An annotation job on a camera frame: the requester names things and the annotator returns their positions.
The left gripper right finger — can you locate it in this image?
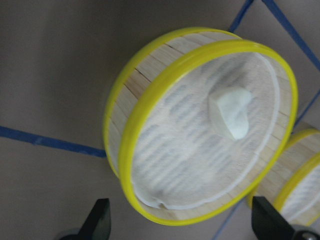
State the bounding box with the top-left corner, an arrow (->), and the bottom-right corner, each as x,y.
251,196 -> 320,240

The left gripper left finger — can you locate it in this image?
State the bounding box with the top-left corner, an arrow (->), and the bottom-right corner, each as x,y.
60,198 -> 111,240

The white steamed bun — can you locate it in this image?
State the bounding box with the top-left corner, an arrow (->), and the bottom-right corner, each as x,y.
207,87 -> 253,141

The yellow bamboo steamer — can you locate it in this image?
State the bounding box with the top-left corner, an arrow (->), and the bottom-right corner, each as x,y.
103,27 -> 298,226
246,128 -> 320,226

